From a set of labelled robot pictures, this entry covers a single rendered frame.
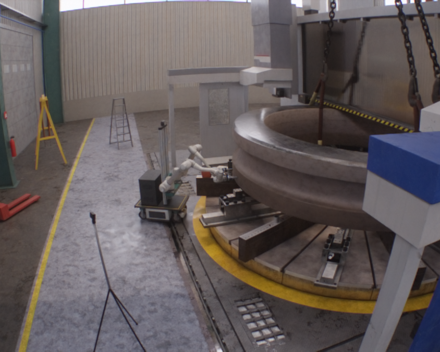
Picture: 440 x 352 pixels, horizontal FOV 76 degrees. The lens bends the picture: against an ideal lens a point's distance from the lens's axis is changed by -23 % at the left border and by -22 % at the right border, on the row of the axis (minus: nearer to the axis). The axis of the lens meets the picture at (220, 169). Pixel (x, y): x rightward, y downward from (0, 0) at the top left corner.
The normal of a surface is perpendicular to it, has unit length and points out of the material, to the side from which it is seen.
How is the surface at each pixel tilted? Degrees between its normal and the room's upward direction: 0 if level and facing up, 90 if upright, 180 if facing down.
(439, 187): 90
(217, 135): 90
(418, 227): 90
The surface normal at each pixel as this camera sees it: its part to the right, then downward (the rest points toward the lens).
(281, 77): 0.28, 0.31
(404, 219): -0.96, 0.11
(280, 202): -0.76, 0.22
